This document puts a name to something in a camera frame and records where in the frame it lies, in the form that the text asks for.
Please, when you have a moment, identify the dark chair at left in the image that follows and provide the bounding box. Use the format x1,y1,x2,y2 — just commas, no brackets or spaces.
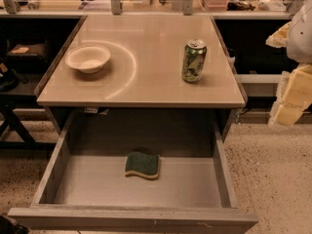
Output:
0,39,54,150

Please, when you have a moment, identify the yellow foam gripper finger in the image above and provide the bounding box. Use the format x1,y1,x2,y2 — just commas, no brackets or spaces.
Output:
269,63,312,126
265,22,291,48

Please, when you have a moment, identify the grey open top drawer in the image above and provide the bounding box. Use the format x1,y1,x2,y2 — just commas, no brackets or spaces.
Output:
9,109,257,234

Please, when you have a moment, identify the grey counter cabinet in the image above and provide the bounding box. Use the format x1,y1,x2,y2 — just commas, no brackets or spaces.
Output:
35,14,246,130

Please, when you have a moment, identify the background long work bench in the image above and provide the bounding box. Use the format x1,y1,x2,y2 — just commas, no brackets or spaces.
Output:
0,0,302,19

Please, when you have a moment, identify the green soda can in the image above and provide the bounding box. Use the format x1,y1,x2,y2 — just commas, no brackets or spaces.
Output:
181,39,207,83

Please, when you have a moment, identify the green yellow sponge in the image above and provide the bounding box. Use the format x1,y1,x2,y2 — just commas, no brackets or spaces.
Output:
125,151,160,179

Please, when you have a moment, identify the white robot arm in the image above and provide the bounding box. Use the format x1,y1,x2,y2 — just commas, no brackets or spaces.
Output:
266,0,312,128

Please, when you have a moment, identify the white paper bowl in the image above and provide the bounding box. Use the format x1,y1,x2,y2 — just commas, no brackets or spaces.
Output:
65,44,111,74

